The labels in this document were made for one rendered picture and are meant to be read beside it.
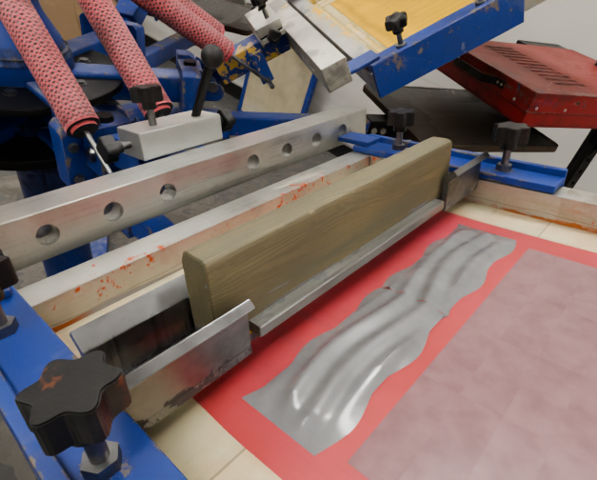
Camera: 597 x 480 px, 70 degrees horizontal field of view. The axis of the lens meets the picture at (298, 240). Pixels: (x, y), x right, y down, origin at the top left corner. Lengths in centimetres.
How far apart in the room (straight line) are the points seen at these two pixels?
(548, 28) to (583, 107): 107
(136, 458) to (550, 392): 28
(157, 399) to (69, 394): 8
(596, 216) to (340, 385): 39
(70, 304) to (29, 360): 10
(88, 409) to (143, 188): 34
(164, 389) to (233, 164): 36
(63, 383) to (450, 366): 27
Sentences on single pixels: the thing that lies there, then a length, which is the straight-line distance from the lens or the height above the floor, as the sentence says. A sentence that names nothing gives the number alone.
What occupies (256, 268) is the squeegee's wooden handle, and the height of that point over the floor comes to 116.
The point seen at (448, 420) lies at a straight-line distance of 33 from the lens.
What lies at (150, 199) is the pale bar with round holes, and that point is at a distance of 52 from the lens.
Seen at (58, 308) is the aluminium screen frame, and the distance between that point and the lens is 44.
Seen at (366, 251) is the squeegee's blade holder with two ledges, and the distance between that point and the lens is 41.
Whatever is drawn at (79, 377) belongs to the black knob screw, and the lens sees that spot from 23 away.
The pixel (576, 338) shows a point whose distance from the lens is 43.
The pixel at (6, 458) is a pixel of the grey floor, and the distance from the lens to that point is 161.
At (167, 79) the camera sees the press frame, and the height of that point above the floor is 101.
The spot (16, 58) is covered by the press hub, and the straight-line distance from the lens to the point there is 100.
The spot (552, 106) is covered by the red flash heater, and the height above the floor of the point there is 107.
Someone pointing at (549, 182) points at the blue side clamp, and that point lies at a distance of 62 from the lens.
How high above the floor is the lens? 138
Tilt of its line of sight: 39 degrees down
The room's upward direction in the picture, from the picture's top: 12 degrees clockwise
